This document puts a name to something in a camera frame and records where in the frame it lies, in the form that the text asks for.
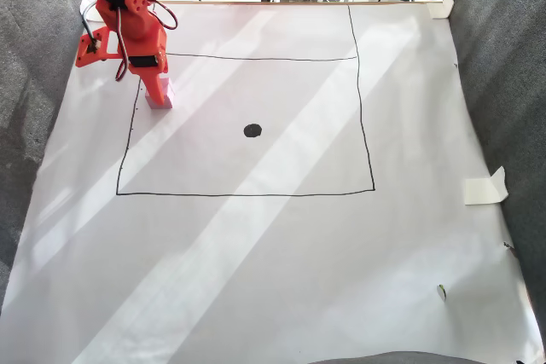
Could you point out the black dot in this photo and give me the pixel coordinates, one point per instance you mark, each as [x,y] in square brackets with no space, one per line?
[252,130]

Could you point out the wrist camera on orange mount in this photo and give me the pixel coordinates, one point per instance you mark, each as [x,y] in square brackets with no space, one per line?
[100,55]

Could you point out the pink foam block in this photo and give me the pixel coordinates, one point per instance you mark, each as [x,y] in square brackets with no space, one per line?
[169,97]

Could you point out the grey fabric panel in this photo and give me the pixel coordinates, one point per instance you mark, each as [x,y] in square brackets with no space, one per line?
[503,82]
[34,125]

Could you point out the small round white sticker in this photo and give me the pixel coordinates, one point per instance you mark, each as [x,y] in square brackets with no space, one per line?
[441,292]

